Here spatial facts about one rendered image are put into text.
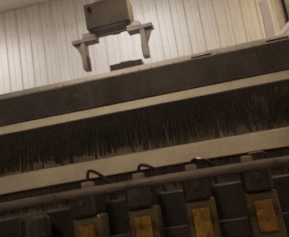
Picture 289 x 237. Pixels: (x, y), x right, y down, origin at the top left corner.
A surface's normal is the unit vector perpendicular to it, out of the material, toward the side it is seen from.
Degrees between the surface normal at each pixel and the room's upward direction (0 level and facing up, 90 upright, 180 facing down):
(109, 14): 90
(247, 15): 90
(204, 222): 90
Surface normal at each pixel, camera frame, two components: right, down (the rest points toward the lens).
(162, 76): -0.20, -0.19
